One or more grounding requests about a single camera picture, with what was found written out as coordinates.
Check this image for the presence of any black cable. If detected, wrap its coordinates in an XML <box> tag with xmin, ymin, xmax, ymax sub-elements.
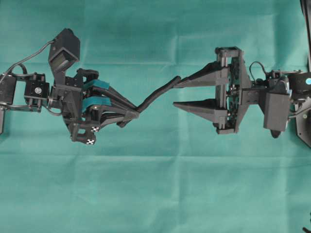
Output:
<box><xmin>299</xmin><ymin>0</ymin><xmax>311</xmax><ymax>72</ymax></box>
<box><xmin>302</xmin><ymin>212</ymin><xmax>311</xmax><ymax>233</ymax></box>

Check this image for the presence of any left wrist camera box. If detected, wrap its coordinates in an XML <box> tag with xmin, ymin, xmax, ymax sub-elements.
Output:
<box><xmin>48</xmin><ymin>28</ymin><xmax>80</xmax><ymax>85</ymax></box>

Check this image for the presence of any black cable top right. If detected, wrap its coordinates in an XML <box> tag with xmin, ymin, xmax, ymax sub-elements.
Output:
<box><xmin>299</xmin><ymin>0</ymin><xmax>311</xmax><ymax>72</ymax></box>

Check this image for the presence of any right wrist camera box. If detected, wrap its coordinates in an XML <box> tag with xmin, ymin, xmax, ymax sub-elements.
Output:
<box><xmin>264</xmin><ymin>92</ymin><xmax>290</xmax><ymax>138</ymax></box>

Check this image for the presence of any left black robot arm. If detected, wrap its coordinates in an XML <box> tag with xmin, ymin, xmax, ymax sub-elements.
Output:
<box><xmin>0</xmin><ymin>68</ymin><xmax>139</xmax><ymax>145</ymax></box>

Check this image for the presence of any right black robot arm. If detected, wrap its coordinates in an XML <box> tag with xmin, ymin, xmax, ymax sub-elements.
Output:
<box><xmin>174</xmin><ymin>47</ymin><xmax>311</xmax><ymax>145</ymax></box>

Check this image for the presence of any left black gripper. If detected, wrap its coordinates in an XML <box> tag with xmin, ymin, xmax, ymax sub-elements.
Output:
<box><xmin>50</xmin><ymin>68</ymin><xmax>140</xmax><ymax>145</ymax></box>

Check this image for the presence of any green surgical drape cloth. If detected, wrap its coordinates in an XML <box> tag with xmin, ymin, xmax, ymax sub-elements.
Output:
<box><xmin>0</xmin><ymin>0</ymin><xmax>311</xmax><ymax>233</ymax></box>

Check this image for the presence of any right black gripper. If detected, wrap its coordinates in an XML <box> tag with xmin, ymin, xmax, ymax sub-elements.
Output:
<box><xmin>173</xmin><ymin>47</ymin><xmax>265</xmax><ymax>134</ymax></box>

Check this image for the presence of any black cable bottom right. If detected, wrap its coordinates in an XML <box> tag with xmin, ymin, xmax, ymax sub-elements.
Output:
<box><xmin>302</xmin><ymin>212</ymin><xmax>311</xmax><ymax>233</ymax></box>

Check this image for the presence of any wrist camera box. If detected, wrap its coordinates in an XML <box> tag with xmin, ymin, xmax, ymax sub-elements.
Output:
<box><xmin>264</xmin><ymin>92</ymin><xmax>290</xmax><ymax>138</ymax></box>
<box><xmin>48</xmin><ymin>28</ymin><xmax>80</xmax><ymax>85</ymax></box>

